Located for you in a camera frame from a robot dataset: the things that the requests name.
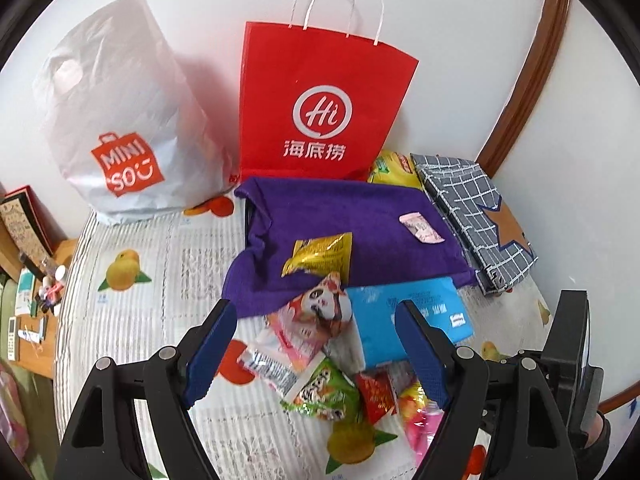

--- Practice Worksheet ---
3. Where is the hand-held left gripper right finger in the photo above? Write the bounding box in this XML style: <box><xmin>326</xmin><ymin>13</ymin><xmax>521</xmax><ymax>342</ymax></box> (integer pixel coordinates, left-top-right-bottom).
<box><xmin>394</xmin><ymin>300</ymin><xmax>583</xmax><ymax>480</ymax></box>

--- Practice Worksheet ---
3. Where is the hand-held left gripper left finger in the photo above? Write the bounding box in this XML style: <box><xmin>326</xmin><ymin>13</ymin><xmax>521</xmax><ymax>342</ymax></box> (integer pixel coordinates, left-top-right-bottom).
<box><xmin>57</xmin><ymin>299</ymin><xmax>238</xmax><ymax>480</ymax></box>

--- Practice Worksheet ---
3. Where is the white snack packet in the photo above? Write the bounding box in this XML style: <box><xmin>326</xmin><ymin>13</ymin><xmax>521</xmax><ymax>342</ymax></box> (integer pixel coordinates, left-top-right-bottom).
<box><xmin>237</xmin><ymin>342</ymin><xmax>301</xmax><ymax>397</ymax></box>

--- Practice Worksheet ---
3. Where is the large pink snack packet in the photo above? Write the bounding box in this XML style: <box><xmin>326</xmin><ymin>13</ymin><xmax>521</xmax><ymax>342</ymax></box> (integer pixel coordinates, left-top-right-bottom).
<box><xmin>400</xmin><ymin>400</ymin><xmax>447</xmax><ymax>472</ymax></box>

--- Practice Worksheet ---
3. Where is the green snack packet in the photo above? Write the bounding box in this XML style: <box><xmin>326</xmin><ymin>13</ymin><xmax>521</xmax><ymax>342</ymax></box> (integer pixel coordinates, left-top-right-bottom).
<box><xmin>280</xmin><ymin>357</ymin><xmax>364</xmax><ymax>424</ymax></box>

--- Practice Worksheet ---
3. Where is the panda print snack packet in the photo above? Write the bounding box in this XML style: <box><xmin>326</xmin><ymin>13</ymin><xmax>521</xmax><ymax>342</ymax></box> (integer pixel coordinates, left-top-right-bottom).
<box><xmin>287</xmin><ymin>272</ymin><xmax>357</xmax><ymax>337</ymax></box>

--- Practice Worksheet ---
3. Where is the yellow snack packet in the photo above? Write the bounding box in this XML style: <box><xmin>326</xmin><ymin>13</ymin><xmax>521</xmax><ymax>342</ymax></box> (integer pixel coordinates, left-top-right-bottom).
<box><xmin>281</xmin><ymin>232</ymin><xmax>353</xmax><ymax>279</ymax></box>

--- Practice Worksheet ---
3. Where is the purple towel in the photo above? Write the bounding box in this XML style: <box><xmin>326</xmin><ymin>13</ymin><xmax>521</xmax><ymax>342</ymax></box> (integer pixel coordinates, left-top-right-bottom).
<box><xmin>221</xmin><ymin>176</ymin><xmax>478</xmax><ymax>319</ymax></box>

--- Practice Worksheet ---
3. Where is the person's right forearm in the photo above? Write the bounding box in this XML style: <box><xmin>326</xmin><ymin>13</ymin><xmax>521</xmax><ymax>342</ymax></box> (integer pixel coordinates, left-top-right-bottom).
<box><xmin>575</xmin><ymin>410</ymin><xmax>618</xmax><ymax>480</ymax></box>

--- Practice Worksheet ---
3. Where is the yellow fruit candy packet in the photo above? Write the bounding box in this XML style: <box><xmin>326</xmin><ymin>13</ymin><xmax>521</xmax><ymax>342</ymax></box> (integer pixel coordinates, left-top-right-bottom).
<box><xmin>397</xmin><ymin>380</ymin><xmax>432</xmax><ymax>432</ymax></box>

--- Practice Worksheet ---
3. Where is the blue tissue pack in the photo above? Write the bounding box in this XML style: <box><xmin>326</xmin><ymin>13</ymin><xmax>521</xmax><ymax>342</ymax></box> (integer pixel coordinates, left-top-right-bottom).
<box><xmin>345</xmin><ymin>275</ymin><xmax>476</xmax><ymax>367</ymax></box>

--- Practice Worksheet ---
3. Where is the red snack packet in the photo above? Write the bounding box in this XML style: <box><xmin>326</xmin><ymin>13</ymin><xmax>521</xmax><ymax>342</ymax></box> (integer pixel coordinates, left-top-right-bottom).
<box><xmin>354</xmin><ymin>370</ymin><xmax>401</xmax><ymax>426</ymax></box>

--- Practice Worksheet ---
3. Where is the fruit print tablecloth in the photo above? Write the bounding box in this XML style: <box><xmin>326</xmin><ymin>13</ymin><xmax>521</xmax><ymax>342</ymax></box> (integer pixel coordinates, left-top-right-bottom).
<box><xmin>52</xmin><ymin>195</ymin><xmax>640</xmax><ymax>480</ymax></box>

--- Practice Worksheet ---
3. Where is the small pale pink packet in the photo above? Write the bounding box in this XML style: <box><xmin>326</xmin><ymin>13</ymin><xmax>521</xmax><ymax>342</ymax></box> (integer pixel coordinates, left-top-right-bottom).
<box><xmin>399</xmin><ymin>212</ymin><xmax>445</xmax><ymax>244</ymax></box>

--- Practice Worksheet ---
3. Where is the grey checked fabric box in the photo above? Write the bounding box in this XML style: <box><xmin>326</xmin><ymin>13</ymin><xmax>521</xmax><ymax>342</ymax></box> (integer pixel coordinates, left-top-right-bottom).
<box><xmin>410</xmin><ymin>152</ymin><xmax>539</xmax><ymax>294</ymax></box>

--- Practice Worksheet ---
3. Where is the wooden side shelf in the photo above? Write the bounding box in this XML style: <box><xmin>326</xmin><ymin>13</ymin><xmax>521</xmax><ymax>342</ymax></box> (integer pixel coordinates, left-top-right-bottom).
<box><xmin>0</xmin><ymin>237</ymin><xmax>79</xmax><ymax>382</ymax></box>

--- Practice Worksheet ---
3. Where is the small toy figurine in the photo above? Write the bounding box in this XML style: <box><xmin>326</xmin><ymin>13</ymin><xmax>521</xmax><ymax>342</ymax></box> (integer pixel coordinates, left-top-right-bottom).
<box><xmin>34</xmin><ymin>280</ymin><xmax>66</xmax><ymax>317</ymax></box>

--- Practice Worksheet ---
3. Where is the yellow green snack bag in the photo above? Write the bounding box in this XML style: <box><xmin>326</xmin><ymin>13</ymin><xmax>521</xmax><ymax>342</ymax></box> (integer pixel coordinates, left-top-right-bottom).
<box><xmin>367</xmin><ymin>149</ymin><xmax>426</xmax><ymax>190</ymax></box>

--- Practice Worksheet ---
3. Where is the white remote control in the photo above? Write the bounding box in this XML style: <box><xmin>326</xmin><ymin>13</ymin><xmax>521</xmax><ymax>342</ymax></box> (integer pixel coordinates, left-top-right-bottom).
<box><xmin>5</xmin><ymin>316</ymin><xmax>22</xmax><ymax>359</ymax></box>

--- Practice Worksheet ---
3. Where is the pink cloth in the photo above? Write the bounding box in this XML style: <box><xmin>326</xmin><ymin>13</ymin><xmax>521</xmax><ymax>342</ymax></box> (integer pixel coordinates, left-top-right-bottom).
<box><xmin>0</xmin><ymin>364</ymin><xmax>32</xmax><ymax>467</ymax></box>

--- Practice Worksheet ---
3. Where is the patterned red box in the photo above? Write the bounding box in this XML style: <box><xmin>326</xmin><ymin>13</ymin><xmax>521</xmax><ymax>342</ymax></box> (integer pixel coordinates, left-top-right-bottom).
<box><xmin>0</xmin><ymin>185</ymin><xmax>57</xmax><ymax>261</ymax></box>

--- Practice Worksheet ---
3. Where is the white plastic shopping bag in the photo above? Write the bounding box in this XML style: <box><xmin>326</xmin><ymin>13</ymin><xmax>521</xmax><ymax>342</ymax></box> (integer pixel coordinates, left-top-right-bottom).
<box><xmin>32</xmin><ymin>0</ymin><xmax>239</xmax><ymax>224</ymax></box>

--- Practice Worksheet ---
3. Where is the red paper bag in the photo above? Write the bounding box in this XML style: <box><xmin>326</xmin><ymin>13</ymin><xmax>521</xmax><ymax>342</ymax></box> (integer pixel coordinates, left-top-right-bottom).
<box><xmin>239</xmin><ymin>0</ymin><xmax>420</xmax><ymax>184</ymax></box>

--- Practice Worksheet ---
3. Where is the brown wooden door frame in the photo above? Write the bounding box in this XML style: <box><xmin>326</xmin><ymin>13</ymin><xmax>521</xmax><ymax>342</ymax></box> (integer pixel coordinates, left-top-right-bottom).
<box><xmin>475</xmin><ymin>0</ymin><xmax>572</xmax><ymax>179</ymax></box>

